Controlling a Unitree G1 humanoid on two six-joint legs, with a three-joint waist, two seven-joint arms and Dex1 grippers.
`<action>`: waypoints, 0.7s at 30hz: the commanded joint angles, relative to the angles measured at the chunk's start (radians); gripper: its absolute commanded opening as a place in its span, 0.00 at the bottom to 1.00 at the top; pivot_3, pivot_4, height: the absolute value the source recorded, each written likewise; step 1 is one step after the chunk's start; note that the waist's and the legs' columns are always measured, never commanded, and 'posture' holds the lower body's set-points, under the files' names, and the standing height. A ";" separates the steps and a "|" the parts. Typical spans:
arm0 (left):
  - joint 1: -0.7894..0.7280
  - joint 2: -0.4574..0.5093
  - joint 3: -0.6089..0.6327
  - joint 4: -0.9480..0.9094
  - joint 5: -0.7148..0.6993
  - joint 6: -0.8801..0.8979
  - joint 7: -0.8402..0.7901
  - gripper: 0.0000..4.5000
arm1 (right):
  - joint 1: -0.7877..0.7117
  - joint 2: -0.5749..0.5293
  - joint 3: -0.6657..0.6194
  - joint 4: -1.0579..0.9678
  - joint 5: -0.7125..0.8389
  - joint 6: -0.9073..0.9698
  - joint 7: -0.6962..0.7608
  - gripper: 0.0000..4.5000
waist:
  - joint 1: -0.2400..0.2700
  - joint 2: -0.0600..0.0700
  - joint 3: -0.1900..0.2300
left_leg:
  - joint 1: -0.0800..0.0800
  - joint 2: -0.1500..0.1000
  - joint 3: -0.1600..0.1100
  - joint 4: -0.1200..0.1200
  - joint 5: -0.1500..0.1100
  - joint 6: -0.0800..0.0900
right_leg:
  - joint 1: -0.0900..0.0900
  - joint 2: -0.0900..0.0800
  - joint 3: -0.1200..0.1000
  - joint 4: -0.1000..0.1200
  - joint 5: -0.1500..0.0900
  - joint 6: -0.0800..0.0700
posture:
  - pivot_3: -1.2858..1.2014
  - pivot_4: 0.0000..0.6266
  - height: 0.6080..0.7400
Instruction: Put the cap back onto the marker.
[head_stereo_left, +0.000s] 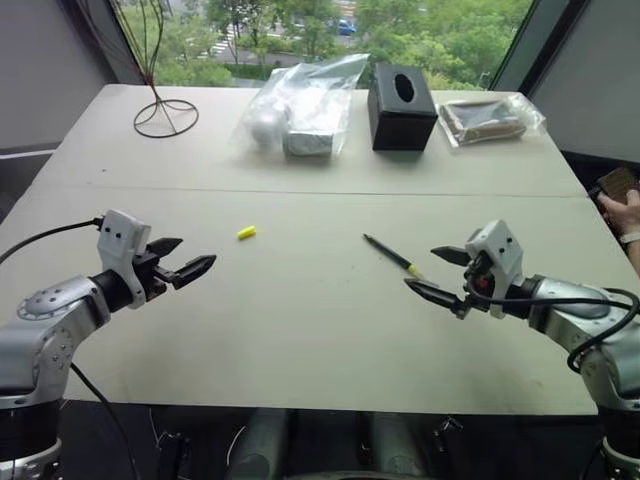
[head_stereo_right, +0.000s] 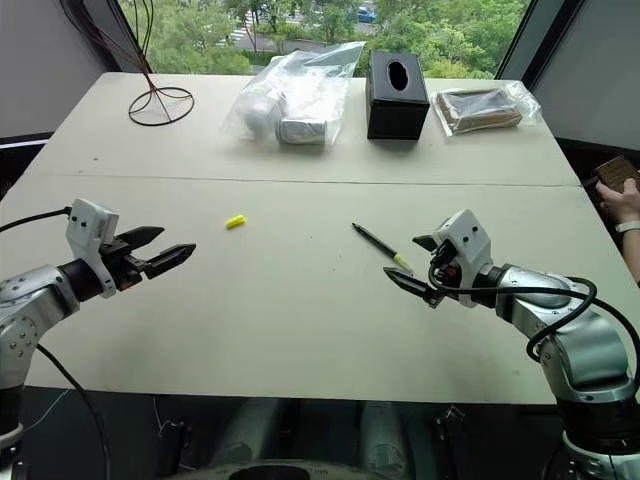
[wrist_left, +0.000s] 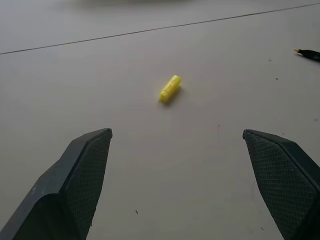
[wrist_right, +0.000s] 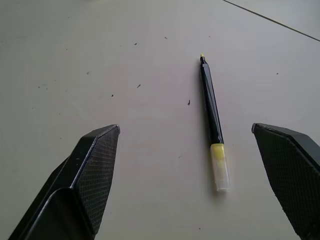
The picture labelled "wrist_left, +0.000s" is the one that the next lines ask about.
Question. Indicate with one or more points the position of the yellow marker cap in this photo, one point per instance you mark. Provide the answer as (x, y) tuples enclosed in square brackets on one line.
[(170, 88)]

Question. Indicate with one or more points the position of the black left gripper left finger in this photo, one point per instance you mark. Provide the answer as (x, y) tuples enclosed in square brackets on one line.
[(65, 190)]

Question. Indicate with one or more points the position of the black yellow-tipped marker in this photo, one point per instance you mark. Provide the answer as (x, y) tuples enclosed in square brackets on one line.
[(309, 54)]

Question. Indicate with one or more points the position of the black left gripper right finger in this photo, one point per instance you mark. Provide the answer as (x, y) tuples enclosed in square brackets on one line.
[(287, 185)]

